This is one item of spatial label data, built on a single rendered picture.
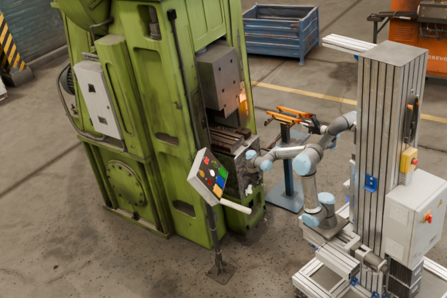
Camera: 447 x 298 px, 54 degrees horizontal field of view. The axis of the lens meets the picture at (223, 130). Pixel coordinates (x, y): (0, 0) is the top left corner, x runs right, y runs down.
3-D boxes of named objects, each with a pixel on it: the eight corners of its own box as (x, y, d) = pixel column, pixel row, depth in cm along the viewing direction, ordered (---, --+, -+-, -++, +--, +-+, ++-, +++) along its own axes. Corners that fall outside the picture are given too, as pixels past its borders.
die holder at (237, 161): (263, 175, 406) (259, 135, 382) (241, 200, 381) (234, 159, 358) (215, 159, 437) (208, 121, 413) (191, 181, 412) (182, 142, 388)
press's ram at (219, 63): (247, 88, 361) (241, 42, 339) (219, 111, 336) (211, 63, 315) (207, 80, 384) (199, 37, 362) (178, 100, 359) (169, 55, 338)
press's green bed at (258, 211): (267, 212, 431) (263, 175, 406) (246, 237, 407) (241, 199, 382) (221, 195, 461) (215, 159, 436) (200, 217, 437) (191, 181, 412)
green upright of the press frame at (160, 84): (227, 232, 416) (182, -13, 293) (211, 251, 399) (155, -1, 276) (191, 217, 440) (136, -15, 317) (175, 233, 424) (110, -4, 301)
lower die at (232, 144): (244, 142, 376) (243, 134, 371) (231, 155, 363) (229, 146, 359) (205, 131, 399) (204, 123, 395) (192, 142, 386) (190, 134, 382)
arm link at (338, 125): (338, 131, 327) (316, 157, 371) (349, 126, 331) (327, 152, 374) (329, 118, 332) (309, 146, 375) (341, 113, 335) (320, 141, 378)
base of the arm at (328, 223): (342, 221, 298) (342, 210, 293) (327, 233, 291) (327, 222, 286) (324, 210, 309) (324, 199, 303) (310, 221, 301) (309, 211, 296)
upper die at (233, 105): (239, 106, 357) (238, 96, 352) (225, 118, 344) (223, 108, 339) (199, 97, 380) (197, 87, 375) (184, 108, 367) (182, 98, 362)
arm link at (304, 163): (329, 219, 286) (320, 148, 261) (316, 233, 278) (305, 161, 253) (314, 213, 295) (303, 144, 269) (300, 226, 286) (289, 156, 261)
